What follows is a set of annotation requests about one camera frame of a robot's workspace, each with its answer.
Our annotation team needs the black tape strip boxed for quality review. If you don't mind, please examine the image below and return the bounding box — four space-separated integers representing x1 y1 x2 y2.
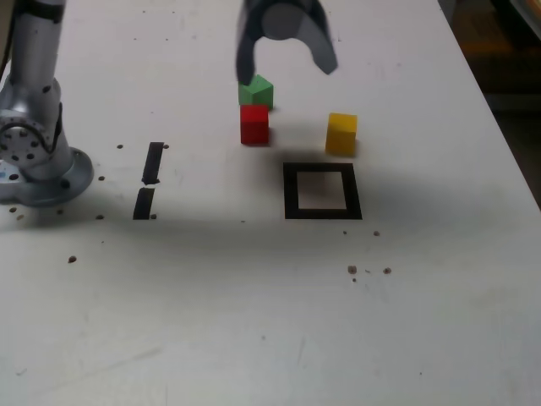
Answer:
132 141 165 221

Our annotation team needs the green cube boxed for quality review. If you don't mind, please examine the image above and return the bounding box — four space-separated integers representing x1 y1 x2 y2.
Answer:
238 74 275 110

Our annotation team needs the black tape square outline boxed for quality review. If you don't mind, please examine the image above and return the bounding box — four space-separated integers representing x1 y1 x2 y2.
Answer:
282 162 363 221

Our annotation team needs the red cube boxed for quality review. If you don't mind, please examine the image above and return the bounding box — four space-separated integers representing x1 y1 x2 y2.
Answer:
239 104 271 146

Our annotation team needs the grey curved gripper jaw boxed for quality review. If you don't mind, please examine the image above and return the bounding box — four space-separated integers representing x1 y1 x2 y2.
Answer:
260 0 340 76
235 0 271 85

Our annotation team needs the yellow cube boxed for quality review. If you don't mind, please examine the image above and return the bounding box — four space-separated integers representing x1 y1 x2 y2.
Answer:
325 112 358 156

